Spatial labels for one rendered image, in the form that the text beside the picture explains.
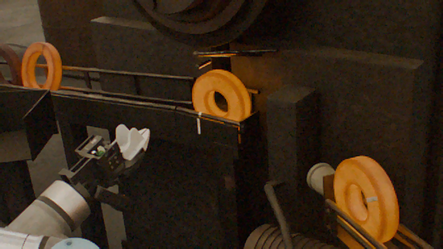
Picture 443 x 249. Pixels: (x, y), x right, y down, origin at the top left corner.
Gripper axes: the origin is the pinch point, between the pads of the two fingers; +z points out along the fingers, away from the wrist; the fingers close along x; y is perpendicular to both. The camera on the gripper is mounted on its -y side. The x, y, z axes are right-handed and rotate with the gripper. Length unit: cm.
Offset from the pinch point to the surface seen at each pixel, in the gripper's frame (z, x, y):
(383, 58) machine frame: 36, -38, 2
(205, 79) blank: 23.4, 1.9, -2.5
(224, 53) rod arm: 21.1, -8.7, 8.1
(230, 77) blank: 25.2, -4.5, -2.0
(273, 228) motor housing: 4.6, -23.6, -23.9
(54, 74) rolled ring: 23, 66, -13
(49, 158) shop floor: 41, 145, -92
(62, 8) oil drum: 148, 248, -80
